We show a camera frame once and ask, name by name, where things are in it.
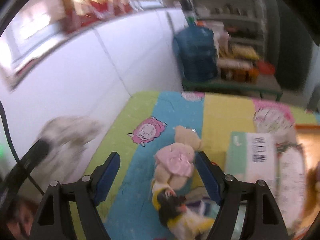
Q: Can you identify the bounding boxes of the floral grey cloth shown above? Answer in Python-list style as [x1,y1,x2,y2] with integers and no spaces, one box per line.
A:
[31,116,103,190]

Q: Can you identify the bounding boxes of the teddy bear pink dress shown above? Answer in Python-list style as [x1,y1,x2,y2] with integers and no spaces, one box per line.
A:
[154,126,202,190]

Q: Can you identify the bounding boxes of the person's left hand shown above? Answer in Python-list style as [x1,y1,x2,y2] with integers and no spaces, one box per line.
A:
[5,197,39,239]

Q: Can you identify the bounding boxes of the green white tissue box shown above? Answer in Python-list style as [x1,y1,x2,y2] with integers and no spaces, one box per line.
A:
[225,132,277,194]

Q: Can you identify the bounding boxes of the orange shallow cardboard tray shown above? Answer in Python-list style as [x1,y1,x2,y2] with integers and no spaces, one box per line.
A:
[294,124,319,239]

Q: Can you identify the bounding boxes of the colourful cartoon bed sheet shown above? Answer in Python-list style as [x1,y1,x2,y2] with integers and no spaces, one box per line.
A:
[85,92,319,239]

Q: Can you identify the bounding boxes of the green metal side table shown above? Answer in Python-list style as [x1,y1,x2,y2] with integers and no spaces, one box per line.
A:
[182,74,283,101]

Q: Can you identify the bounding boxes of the orange jars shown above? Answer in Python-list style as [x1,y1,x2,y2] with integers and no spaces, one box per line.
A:
[220,67,259,83]

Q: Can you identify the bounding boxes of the red plastic basket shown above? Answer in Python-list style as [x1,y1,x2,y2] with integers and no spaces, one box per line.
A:
[256,60,276,75]

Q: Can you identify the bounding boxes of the red drink bottles pack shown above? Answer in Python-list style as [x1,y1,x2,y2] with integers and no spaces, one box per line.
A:
[61,0,133,34]

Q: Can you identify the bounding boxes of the blue water jug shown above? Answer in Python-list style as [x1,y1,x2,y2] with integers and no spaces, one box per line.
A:
[172,18,218,82]

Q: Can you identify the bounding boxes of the white metal shelving rack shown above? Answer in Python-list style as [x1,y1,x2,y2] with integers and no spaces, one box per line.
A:
[186,0,267,58]

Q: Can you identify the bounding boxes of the black cable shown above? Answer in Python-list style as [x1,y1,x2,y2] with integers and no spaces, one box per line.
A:
[0,101,46,197]

